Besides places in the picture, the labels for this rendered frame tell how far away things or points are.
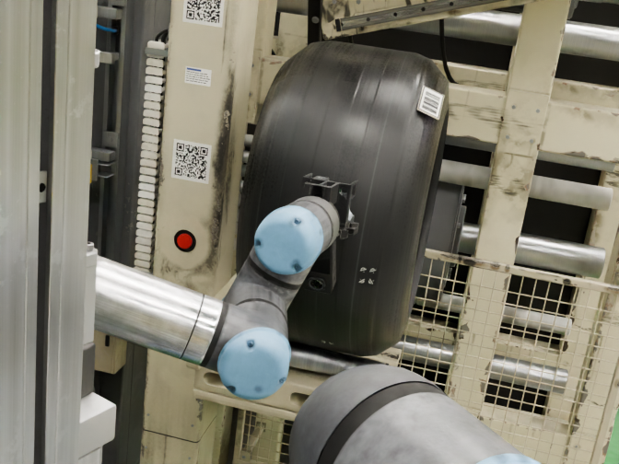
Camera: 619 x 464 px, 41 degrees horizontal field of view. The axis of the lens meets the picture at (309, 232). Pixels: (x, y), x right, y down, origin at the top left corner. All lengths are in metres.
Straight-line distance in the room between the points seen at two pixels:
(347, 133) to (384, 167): 0.08
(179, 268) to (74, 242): 1.13
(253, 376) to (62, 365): 0.36
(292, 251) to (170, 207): 0.69
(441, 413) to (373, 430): 0.04
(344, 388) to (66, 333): 0.18
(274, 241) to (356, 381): 0.43
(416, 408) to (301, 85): 0.94
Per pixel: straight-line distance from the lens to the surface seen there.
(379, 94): 1.37
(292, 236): 0.95
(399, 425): 0.51
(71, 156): 0.50
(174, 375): 1.74
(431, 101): 1.39
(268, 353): 0.86
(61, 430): 0.58
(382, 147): 1.31
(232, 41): 1.51
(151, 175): 1.67
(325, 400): 0.54
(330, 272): 1.17
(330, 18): 1.87
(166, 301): 0.88
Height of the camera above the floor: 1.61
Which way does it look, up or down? 18 degrees down
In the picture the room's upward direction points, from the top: 7 degrees clockwise
